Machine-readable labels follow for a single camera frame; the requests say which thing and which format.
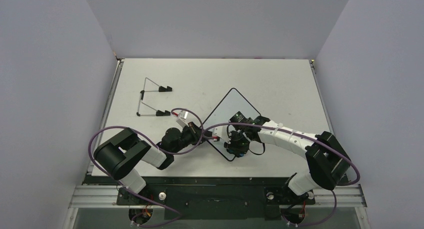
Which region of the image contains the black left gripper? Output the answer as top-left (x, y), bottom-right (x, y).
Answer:
top-left (171, 121), bottom-right (213, 156)

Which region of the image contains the black framed small whiteboard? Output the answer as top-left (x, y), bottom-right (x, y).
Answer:
top-left (203, 87), bottom-right (261, 162)

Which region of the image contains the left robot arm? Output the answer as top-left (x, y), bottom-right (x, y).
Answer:
top-left (91, 122), bottom-right (207, 204)

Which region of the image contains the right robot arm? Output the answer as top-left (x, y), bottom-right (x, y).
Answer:
top-left (224, 112), bottom-right (350, 203)

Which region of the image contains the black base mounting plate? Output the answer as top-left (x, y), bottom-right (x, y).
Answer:
top-left (82, 176), bottom-right (335, 222)

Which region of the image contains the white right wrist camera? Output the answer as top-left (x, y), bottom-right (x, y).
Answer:
top-left (212, 125), bottom-right (231, 144)

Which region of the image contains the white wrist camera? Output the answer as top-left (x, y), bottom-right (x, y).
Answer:
top-left (212, 125), bottom-right (231, 144)
top-left (171, 110), bottom-right (189, 128)

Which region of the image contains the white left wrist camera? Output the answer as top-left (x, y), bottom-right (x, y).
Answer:
top-left (171, 110), bottom-right (189, 128)

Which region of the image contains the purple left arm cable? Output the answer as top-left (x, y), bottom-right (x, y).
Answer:
top-left (87, 107), bottom-right (205, 228)

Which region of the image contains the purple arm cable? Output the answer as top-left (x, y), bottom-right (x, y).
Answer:
top-left (202, 122), bottom-right (361, 228)
top-left (87, 107), bottom-right (205, 228)

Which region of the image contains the wire whiteboard stand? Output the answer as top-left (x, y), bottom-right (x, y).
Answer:
top-left (135, 77), bottom-right (173, 117)

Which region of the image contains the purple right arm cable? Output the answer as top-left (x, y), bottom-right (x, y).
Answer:
top-left (202, 122), bottom-right (361, 228)

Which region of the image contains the aluminium frame rail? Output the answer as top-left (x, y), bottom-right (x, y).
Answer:
top-left (81, 58), bottom-right (125, 176)

